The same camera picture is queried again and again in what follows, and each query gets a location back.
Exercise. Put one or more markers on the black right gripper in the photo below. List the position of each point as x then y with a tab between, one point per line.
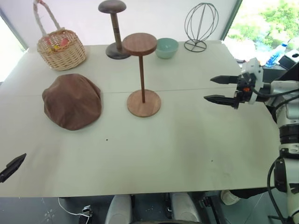
244	91

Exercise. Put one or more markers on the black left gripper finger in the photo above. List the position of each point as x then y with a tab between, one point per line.
12	166

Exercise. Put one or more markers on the brown cap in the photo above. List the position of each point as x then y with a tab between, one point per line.
72	102

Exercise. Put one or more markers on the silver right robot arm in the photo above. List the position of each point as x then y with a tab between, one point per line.
288	116

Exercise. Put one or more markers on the light wooden disc hat stand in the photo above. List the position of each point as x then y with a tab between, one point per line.
143	102

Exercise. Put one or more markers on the dark wooden mushroom hat stand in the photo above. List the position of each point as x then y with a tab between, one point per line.
115	28

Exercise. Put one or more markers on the blue labelled water bottle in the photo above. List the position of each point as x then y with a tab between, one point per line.
276	55

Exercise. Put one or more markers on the pale green ceramic bowl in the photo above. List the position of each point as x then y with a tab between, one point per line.
166	49

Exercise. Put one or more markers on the small black box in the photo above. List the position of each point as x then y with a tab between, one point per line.
286	61

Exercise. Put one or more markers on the white object with dark hole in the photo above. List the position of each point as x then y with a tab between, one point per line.
294	55

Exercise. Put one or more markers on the black floor device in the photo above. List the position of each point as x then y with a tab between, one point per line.
86	211

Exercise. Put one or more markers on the white shoe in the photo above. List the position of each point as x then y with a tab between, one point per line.
229	197

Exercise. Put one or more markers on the grey rounded shape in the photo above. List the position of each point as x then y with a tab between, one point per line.
185	207
116	208

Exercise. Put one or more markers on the yellow item in basket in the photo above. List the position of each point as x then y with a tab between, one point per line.
56	48

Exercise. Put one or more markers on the pink item in basket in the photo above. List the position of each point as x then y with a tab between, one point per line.
47	41

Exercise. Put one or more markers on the red item in basket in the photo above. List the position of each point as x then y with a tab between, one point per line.
63	42

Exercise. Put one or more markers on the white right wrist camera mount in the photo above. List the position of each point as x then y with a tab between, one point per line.
253	67

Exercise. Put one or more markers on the dark window frame post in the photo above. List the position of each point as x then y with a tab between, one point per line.
232	19
12	30

